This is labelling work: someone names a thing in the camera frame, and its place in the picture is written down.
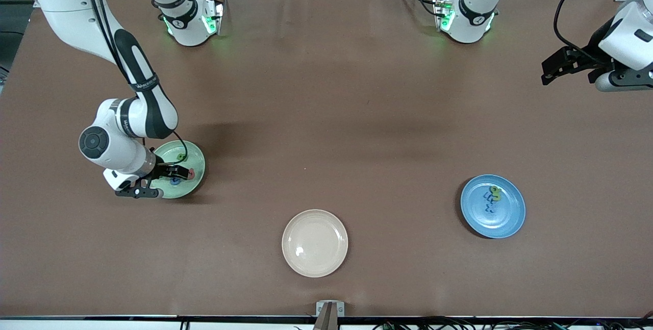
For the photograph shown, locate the brown table mat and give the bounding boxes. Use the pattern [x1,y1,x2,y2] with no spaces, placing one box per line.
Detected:
[0,0,653,318]

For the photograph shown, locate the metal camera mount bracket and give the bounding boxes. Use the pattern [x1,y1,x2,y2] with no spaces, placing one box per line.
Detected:
[315,300,345,330]

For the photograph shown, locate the metal base connector bracket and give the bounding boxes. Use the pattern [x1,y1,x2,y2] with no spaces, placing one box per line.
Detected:
[202,0,225,36]
[433,0,456,32]

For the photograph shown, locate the blue plate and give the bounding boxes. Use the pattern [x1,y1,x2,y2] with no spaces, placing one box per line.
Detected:
[460,174,526,239]

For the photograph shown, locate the green plate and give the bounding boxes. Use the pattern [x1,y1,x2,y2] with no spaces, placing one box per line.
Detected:
[144,140,206,199]

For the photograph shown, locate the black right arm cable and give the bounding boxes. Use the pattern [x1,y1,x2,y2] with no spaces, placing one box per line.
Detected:
[79,0,189,163]

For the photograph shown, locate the beige plate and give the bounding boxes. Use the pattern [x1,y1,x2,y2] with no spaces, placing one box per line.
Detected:
[282,209,349,278]

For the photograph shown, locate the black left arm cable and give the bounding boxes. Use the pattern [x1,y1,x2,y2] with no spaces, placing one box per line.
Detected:
[554,0,620,54]

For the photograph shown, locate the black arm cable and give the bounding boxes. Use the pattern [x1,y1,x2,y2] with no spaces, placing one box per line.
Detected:
[554,0,620,54]
[79,0,189,163]

